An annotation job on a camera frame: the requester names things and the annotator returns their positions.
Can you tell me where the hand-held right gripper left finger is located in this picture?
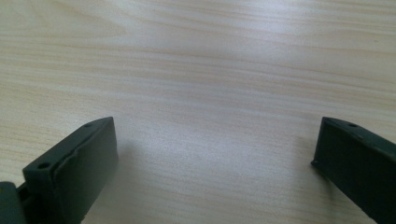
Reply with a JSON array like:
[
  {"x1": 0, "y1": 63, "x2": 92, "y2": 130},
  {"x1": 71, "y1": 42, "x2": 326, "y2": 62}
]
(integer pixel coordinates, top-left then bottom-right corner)
[{"x1": 17, "y1": 116, "x2": 120, "y2": 224}]

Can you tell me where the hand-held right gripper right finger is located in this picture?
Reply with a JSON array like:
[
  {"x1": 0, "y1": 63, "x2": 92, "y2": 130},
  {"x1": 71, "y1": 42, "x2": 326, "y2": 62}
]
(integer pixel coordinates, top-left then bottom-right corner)
[{"x1": 310, "y1": 116, "x2": 396, "y2": 224}]

